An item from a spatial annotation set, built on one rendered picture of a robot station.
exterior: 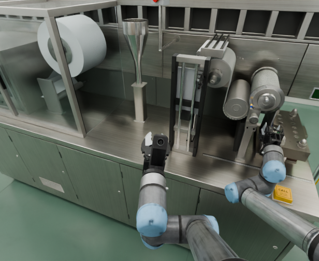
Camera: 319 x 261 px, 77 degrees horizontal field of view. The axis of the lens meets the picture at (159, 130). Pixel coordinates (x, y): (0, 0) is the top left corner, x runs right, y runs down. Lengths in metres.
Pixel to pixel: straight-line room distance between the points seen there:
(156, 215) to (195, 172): 0.60
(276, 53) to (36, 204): 2.28
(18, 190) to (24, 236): 0.55
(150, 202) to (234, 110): 0.72
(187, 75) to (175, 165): 0.47
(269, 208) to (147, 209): 0.42
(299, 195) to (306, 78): 0.64
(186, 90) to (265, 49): 0.55
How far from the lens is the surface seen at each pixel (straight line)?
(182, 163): 1.11
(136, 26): 1.16
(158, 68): 1.48
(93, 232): 1.97
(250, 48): 1.33
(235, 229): 1.35
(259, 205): 0.79
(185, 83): 0.97
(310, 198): 1.19
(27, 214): 2.31
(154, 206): 0.52
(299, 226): 0.72
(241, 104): 1.09
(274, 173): 0.86
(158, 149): 0.61
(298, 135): 1.31
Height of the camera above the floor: 1.69
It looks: 36 degrees down
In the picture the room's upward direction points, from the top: straight up
